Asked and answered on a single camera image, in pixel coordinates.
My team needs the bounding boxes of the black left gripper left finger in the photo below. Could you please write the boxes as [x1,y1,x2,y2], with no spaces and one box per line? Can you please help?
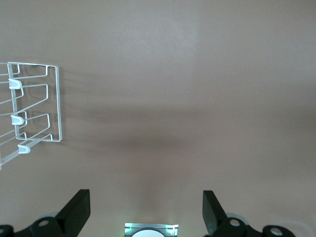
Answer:
[0,189,91,237]

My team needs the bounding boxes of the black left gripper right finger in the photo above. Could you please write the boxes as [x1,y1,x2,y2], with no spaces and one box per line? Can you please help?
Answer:
[202,190,297,237]

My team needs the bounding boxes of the brown table cover sheet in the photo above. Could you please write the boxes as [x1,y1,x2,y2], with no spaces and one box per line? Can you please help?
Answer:
[0,0,316,237]

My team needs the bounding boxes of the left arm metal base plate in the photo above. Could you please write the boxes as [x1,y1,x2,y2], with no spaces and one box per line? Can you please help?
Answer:
[124,223,180,237]

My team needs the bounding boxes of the white wire cup rack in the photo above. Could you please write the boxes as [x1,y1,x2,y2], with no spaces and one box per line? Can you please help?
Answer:
[0,61,62,171]

